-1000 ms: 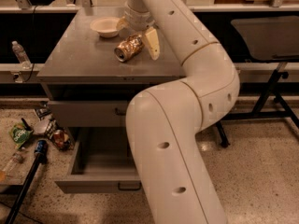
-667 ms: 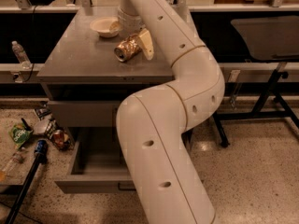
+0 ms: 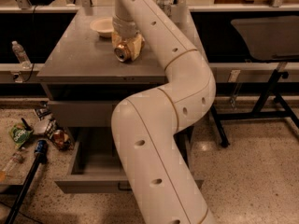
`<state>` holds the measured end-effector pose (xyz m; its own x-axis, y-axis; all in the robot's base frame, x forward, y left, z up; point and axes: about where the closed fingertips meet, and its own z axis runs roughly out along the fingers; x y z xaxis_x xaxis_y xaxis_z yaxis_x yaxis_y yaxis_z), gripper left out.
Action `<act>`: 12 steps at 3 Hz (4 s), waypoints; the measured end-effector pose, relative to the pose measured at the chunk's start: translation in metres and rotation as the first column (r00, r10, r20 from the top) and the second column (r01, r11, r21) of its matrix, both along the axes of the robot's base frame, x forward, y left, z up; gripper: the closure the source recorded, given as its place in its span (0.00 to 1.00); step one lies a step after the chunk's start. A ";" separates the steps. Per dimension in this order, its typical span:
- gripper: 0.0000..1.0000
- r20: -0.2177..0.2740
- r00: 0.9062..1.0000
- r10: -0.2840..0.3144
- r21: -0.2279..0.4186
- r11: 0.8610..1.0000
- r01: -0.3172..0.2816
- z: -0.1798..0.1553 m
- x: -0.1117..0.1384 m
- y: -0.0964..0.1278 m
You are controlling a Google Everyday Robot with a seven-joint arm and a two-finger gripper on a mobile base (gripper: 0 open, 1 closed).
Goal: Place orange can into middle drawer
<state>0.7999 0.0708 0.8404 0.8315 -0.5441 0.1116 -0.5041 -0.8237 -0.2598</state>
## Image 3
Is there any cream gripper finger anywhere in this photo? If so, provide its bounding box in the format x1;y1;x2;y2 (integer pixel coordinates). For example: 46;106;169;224
111;31;125;49
127;34;145;61

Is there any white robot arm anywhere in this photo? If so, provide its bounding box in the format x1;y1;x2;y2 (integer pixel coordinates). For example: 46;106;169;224
111;0;217;224

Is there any grey drawer cabinet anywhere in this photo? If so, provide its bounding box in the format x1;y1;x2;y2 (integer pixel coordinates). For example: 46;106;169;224
36;6;209;142

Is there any closed upper grey drawer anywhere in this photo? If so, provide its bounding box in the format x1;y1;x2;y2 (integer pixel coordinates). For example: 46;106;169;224
48;101;119;127

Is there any red can on floor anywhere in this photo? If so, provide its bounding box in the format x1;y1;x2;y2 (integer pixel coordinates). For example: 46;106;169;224
53;130;64;149

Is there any open lower grey drawer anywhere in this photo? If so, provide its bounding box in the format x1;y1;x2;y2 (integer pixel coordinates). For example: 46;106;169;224
54;126;205;194

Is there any white paper bowl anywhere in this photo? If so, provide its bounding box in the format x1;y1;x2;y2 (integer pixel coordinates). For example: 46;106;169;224
90;17;114;38

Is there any clear plastic water bottle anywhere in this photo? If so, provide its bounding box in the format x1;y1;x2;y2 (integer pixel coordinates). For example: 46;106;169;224
11;41;33;70

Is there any dark snack packet on floor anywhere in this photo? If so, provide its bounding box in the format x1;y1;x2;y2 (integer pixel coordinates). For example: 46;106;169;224
34;102;51;120

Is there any black pole with blue grip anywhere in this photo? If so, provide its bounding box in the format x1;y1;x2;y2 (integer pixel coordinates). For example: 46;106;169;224
5;140;48;224

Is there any green chip bag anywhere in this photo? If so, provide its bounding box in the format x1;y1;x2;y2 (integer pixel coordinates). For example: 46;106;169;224
8;123;33;149

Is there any black folding stand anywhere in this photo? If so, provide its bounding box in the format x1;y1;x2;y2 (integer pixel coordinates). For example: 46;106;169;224
208;63;299;149

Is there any clear bottle on floor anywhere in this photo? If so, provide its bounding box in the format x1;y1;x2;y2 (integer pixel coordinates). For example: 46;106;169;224
0;151;24;181

